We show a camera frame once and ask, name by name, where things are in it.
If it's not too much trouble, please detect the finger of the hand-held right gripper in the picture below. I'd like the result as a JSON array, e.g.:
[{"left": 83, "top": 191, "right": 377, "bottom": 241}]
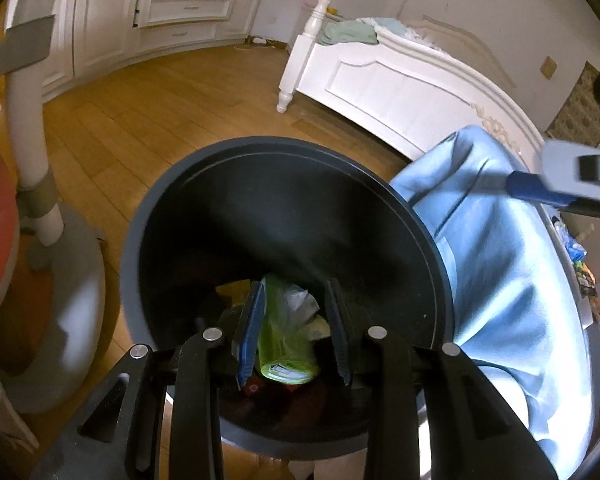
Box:
[{"left": 507, "top": 140, "right": 600, "bottom": 221}]

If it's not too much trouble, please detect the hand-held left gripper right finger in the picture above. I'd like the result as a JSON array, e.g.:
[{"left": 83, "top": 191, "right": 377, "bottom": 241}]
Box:
[{"left": 325, "top": 277, "right": 558, "bottom": 480}]

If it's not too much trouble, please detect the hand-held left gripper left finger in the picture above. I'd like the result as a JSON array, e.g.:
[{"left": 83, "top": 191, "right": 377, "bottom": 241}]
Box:
[{"left": 30, "top": 280, "right": 268, "bottom": 480}]

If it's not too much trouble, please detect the lime green packet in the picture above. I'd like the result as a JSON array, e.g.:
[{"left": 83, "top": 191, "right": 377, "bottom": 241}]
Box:
[{"left": 257, "top": 274, "right": 322, "bottom": 385}]

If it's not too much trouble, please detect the black trash bin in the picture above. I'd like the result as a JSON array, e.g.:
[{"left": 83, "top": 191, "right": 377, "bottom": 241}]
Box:
[{"left": 120, "top": 136, "right": 455, "bottom": 461}]

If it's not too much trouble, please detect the patterned window blind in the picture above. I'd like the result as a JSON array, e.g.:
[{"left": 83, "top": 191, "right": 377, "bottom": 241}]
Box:
[{"left": 550, "top": 62, "right": 600, "bottom": 147}]

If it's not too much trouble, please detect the blue tablecloth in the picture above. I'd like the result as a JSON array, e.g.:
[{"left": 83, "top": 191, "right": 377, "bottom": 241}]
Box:
[{"left": 389, "top": 125, "right": 598, "bottom": 471}]

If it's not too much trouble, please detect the pale green cloth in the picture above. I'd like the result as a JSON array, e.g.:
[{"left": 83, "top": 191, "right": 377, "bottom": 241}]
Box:
[{"left": 316, "top": 19, "right": 379, "bottom": 46}]

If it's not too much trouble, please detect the white floor stand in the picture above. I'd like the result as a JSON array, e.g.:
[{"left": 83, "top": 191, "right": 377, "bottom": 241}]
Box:
[{"left": 0, "top": 15, "right": 107, "bottom": 414}]

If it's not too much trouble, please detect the white wardrobe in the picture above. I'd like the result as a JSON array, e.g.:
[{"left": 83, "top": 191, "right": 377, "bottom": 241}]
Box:
[{"left": 5, "top": 0, "right": 276, "bottom": 107}]

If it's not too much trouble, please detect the white bed frame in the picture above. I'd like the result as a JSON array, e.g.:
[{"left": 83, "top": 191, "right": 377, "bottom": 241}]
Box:
[{"left": 276, "top": 0, "right": 546, "bottom": 162}]

